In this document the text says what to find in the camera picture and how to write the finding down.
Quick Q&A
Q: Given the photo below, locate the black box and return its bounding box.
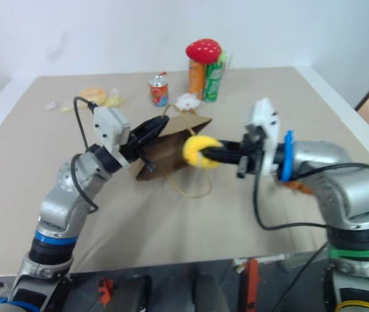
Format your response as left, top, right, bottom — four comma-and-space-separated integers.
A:
112, 274, 153, 312

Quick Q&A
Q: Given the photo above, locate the tall green drink can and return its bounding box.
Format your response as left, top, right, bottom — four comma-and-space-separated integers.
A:
202, 60, 227, 103

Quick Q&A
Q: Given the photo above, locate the white plush toy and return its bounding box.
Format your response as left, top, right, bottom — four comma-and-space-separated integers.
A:
175, 92, 202, 113

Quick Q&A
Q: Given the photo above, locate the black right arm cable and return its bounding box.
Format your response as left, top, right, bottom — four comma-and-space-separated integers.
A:
252, 162, 369, 232

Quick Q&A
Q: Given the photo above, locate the pale yellow plush toy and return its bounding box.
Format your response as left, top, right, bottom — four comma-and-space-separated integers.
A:
101, 88, 129, 109

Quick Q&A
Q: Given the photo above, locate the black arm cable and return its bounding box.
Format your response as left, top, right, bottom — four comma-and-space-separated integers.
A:
252, 162, 369, 232
72, 96, 100, 213

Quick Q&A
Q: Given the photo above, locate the tall orange drink can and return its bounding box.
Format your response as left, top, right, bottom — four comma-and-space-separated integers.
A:
188, 58, 209, 100

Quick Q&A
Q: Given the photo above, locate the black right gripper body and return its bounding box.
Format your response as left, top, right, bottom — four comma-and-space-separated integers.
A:
236, 126, 267, 178

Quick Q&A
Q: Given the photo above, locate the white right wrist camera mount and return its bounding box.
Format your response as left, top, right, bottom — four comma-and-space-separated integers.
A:
243, 98, 283, 177

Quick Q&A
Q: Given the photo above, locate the thin black cable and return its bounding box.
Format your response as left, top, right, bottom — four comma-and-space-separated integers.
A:
277, 242, 330, 312

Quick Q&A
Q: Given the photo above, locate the yellow ring plush toy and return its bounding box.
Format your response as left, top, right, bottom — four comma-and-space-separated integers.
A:
182, 135, 223, 170

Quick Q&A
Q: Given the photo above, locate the short red drink can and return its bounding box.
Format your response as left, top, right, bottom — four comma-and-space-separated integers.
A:
148, 72, 170, 108

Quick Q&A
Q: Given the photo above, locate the long orange bar clamp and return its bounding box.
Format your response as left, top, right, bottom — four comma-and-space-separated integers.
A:
246, 257, 260, 312

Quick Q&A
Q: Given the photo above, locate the brown paper bag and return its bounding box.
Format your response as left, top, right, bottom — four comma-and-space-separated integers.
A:
134, 103, 213, 200

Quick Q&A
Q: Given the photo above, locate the red strawberry plush toy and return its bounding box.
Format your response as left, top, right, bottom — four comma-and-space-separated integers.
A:
184, 38, 231, 66

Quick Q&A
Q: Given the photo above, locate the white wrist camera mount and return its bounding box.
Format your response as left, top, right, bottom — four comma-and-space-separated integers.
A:
92, 105, 131, 167
243, 98, 283, 177

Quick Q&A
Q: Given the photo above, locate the orange brown plush toy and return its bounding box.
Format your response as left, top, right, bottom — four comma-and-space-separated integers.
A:
283, 180, 314, 196

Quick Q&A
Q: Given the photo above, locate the blue plastic wrist clip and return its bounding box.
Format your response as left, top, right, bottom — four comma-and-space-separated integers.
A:
279, 129, 295, 182

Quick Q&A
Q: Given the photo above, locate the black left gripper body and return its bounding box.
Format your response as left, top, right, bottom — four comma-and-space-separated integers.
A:
119, 124, 158, 174

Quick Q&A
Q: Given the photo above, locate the peach round plush toy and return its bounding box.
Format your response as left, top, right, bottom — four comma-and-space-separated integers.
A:
79, 86, 108, 103

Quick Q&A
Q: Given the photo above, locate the small orange clamp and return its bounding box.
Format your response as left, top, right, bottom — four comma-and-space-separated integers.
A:
97, 277, 114, 306

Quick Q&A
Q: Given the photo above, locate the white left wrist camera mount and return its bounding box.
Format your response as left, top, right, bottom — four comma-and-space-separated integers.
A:
92, 105, 131, 167

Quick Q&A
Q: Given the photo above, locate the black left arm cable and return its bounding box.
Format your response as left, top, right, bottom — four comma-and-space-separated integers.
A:
72, 96, 100, 213

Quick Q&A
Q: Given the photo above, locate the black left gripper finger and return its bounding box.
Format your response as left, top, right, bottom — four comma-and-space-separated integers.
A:
140, 121, 170, 148
136, 114, 172, 135

